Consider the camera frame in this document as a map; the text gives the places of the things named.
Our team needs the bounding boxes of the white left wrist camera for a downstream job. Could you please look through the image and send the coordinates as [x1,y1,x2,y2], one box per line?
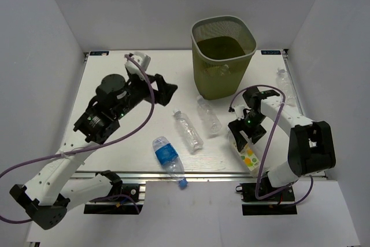
[124,51,151,81]

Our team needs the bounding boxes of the olive green mesh bin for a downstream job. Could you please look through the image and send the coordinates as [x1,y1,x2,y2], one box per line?
[191,16,257,100]

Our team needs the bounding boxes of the aluminium table front rail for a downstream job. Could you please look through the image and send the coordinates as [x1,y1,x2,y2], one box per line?
[71,171,253,180]

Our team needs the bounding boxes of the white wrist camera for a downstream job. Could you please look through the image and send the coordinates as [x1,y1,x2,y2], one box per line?
[229,105,247,120]
[124,51,151,81]

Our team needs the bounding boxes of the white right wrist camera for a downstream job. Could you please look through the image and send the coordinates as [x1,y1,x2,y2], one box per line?
[229,105,247,120]

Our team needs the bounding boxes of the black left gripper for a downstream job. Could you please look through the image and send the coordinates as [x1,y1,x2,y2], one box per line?
[115,71,178,119]

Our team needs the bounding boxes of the clear bottle white cap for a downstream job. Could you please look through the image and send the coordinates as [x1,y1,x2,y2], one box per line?
[203,64,231,78]

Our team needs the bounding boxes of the blue label water bottle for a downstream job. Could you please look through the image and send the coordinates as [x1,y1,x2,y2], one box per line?
[153,137,188,190]

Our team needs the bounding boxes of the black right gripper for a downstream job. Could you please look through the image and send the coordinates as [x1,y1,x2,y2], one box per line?
[228,112,267,152]

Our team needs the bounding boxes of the blue table sticker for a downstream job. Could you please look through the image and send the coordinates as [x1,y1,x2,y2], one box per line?
[89,51,109,56]
[261,50,281,56]

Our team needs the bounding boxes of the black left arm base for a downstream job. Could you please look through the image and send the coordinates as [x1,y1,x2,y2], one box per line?
[83,180,146,215]

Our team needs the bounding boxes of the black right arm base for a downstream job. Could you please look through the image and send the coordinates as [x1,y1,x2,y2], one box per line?
[235,179,298,216]

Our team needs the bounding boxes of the square bottle yellow label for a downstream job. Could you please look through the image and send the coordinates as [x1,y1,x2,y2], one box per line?
[228,131,260,178]

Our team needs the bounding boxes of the right blue table sticker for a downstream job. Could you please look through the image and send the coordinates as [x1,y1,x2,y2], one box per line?
[261,50,281,56]

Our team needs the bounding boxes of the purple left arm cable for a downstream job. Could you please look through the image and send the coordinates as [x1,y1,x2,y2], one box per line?
[0,54,157,224]

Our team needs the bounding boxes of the clear crumpled bottle centre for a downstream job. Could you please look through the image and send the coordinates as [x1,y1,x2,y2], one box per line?
[197,95,222,136]

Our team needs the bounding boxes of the left blue table sticker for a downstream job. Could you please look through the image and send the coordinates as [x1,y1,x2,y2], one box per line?
[89,51,109,56]

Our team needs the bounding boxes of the clear crumpled bottle centre-left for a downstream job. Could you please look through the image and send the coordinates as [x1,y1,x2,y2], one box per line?
[173,109,204,154]

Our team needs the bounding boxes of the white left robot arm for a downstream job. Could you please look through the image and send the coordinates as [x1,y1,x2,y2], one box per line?
[10,74,178,230]

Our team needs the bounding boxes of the clear bottle far right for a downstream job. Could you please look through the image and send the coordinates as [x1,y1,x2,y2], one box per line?
[276,68,297,106]

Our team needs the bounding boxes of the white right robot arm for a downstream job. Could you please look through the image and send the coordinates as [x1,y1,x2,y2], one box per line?
[228,85,336,200]

